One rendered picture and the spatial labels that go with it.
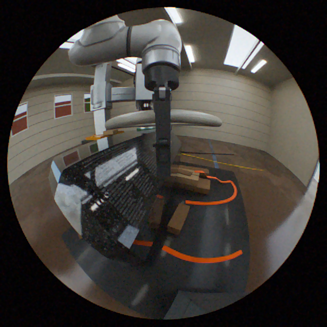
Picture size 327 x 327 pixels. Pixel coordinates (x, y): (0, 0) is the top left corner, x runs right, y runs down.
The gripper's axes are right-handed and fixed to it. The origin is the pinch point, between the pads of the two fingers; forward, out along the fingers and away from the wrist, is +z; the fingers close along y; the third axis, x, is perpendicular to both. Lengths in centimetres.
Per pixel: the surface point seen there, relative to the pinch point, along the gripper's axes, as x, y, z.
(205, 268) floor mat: -31, -15, 85
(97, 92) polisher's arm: 83, 95, -65
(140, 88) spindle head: 19, 72, -46
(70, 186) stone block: 29.2, -4.8, 6.2
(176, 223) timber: -10, 28, 69
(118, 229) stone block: 15.0, -6.4, 20.8
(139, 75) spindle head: 20, 70, -61
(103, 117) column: 80, 106, -28
